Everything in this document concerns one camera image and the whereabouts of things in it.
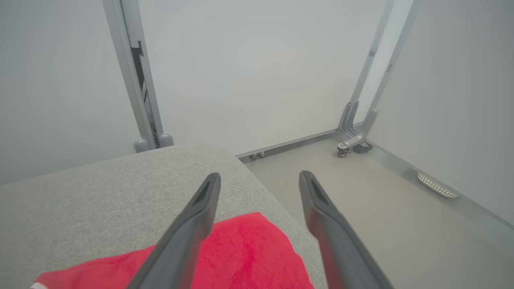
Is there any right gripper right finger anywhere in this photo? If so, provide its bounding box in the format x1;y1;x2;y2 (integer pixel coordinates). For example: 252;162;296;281
299;170;393;289

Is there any white perforated floor piece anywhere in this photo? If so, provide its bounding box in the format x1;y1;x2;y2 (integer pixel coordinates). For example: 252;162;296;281
417;172;459;199

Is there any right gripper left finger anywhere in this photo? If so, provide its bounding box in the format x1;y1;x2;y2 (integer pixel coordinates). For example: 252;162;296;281
126;173;221;289

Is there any wide white partition panel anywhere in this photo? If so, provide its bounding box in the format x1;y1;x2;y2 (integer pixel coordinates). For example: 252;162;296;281
0;0;152;186

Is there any red number 23 jersey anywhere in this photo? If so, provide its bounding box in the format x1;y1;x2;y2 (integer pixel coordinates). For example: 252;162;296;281
30;212;314;289

